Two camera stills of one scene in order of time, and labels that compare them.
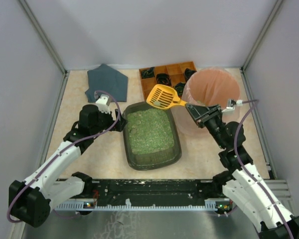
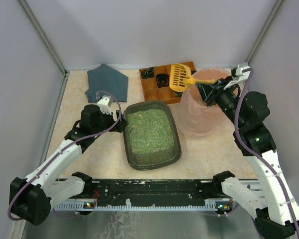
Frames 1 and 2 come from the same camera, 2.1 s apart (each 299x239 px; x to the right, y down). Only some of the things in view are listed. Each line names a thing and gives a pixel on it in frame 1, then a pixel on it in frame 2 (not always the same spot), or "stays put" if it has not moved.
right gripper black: x=208 y=116 → x=212 y=91
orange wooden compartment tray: x=174 y=75 stays put
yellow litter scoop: x=163 y=97 → x=181 y=79
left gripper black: x=116 y=119 stays put
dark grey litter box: x=153 y=139 stays put
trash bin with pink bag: x=209 y=85 stays put
